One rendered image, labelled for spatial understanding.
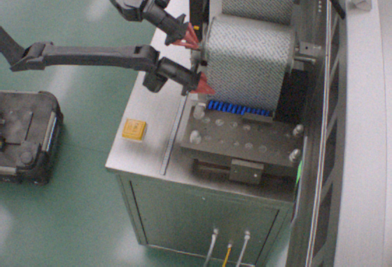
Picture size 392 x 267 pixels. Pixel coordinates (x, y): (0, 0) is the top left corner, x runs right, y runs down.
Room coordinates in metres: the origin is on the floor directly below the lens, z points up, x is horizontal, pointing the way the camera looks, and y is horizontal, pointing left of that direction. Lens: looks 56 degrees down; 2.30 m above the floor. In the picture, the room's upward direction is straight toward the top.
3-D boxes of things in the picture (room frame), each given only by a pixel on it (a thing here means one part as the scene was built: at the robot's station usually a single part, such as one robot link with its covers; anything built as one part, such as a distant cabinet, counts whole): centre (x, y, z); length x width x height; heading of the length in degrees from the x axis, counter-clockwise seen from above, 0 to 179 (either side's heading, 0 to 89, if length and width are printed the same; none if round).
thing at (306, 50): (0.94, -0.34, 1.28); 0.06 x 0.05 x 0.02; 77
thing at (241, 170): (0.70, -0.16, 0.97); 0.10 x 0.03 x 0.11; 77
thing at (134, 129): (0.90, 0.21, 0.91); 0.07 x 0.07 x 0.02; 77
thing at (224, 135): (0.80, -0.17, 1.00); 0.40 x 0.16 x 0.06; 77
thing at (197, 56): (1.05, -0.02, 1.05); 0.06 x 0.05 x 0.31; 77
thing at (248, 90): (0.92, -0.16, 1.11); 0.23 x 0.01 x 0.18; 77
